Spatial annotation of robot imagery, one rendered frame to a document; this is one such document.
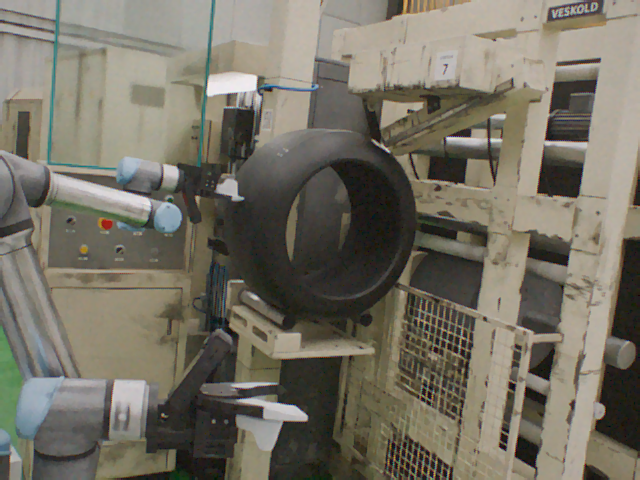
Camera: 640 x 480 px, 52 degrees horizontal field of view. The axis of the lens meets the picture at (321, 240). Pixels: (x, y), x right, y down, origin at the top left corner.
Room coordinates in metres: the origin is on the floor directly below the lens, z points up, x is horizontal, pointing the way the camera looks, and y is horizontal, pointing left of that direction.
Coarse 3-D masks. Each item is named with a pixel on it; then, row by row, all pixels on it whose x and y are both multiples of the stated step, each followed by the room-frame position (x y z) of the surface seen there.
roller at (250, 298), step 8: (240, 296) 2.19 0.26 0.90; (248, 296) 2.15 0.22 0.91; (256, 296) 2.12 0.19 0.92; (248, 304) 2.14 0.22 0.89; (256, 304) 2.08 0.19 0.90; (264, 304) 2.04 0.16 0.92; (272, 304) 2.02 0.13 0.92; (264, 312) 2.02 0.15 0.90; (272, 312) 1.97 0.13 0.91; (280, 312) 1.95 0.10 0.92; (288, 312) 1.94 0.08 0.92; (272, 320) 1.98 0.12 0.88; (280, 320) 1.92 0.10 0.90; (288, 320) 1.91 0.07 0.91; (288, 328) 1.91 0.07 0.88
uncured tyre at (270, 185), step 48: (288, 144) 1.93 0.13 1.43; (336, 144) 1.92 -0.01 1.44; (240, 192) 1.94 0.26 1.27; (288, 192) 1.84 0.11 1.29; (384, 192) 2.25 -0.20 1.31; (240, 240) 1.90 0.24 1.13; (384, 240) 2.25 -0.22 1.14; (288, 288) 1.87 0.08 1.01; (336, 288) 2.24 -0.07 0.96; (384, 288) 2.03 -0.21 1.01
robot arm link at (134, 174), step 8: (120, 160) 1.74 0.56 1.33; (128, 160) 1.72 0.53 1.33; (136, 160) 1.73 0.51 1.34; (144, 160) 1.76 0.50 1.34; (120, 168) 1.72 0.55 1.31; (128, 168) 1.71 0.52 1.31; (136, 168) 1.72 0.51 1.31; (144, 168) 1.73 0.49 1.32; (152, 168) 1.74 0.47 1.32; (160, 168) 1.76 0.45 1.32; (120, 176) 1.71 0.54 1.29; (128, 176) 1.71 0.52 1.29; (136, 176) 1.72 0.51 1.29; (144, 176) 1.73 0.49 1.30; (152, 176) 1.74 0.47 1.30; (160, 176) 1.75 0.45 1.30; (120, 184) 1.73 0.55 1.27; (128, 184) 1.72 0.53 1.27; (136, 184) 1.72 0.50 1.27; (144, 184) 1.73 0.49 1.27; (152, 184) 1.75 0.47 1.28; (160, 184) 1.75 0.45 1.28
